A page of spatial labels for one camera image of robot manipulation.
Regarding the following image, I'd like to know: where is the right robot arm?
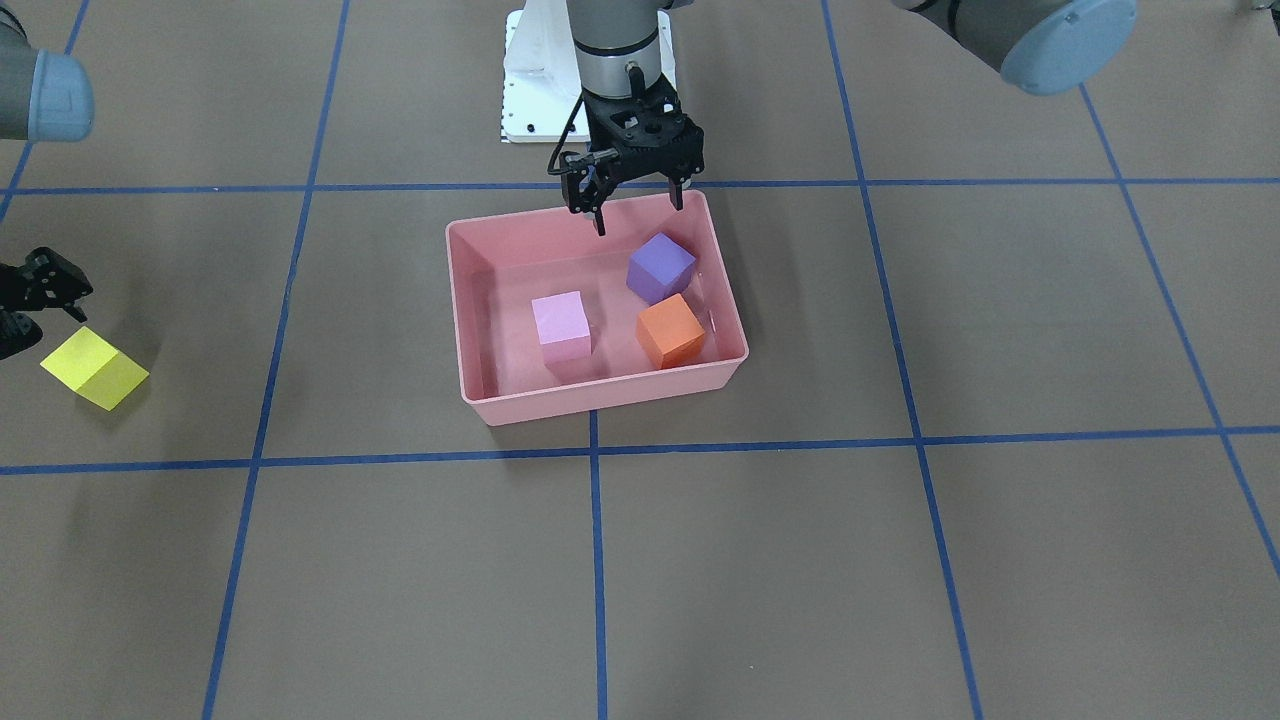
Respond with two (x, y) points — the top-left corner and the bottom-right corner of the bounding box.
(1, 4), (95, 359)

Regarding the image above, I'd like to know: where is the purple foam block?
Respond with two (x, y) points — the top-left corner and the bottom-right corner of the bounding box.
(625, 232), (698, 305)

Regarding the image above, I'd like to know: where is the yellow foam block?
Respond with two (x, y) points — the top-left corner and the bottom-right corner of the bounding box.
(40, 327), (150, 411)

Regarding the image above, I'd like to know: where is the pink plastic bin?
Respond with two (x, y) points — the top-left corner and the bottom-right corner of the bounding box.
(445, 190), (750, 427)

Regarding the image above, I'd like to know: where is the pink foam block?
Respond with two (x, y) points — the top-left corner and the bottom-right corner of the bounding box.
(531, 291), (593, 365)

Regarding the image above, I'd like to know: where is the orange foam block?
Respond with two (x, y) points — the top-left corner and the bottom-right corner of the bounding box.
(635, 293), (707, 370)

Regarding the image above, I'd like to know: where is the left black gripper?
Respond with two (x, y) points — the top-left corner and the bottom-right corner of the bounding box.
(559, 79), (705, 237)

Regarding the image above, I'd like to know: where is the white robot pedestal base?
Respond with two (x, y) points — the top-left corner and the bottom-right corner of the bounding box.
(502, 1), (682, 146)

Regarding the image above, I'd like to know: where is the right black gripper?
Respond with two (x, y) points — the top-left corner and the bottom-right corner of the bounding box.
(1, 247), (93, 360)

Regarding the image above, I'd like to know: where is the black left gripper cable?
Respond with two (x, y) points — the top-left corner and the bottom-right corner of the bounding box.
(547, 90), (589, 179)

